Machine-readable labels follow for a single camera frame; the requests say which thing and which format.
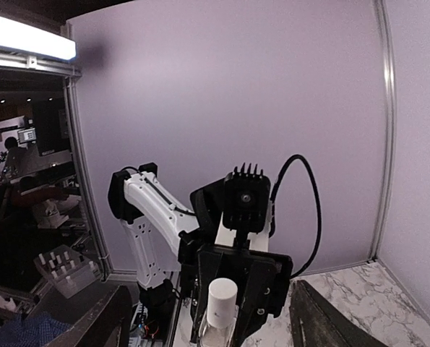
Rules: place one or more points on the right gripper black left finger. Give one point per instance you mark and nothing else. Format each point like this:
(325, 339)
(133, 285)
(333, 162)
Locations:
(100, 315)

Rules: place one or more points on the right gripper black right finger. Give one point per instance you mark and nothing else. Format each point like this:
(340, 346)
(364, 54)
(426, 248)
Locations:
(315, 322)

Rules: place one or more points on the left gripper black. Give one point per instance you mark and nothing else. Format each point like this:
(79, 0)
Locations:
(259, 277)

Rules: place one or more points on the clear nail polish bottle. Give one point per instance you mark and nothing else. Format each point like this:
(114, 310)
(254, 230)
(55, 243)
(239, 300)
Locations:
(210, 336)

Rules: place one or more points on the blue checked shirt forearm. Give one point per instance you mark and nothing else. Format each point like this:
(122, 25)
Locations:
(31, 331)

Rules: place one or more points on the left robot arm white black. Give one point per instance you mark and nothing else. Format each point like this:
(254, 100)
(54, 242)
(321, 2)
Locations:
(157, 224)

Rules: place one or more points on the clear acrylic polish organizer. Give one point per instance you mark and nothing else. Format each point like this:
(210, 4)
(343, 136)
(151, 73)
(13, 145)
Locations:
(67, 270)

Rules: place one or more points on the person seated in background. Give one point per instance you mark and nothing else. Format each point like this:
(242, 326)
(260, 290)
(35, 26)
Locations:
(17, 161)

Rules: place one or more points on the black monitor screen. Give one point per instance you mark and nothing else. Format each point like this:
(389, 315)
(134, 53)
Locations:
(51, 128)

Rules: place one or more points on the bright ceiling light bar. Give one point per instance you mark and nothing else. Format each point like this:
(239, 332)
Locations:
(19, 36)

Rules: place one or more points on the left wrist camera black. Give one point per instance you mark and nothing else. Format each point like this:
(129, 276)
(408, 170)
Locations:
(246, 199)

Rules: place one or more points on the left aluminium corner post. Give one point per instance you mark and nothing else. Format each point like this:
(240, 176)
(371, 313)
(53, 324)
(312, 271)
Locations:
(390, 113)

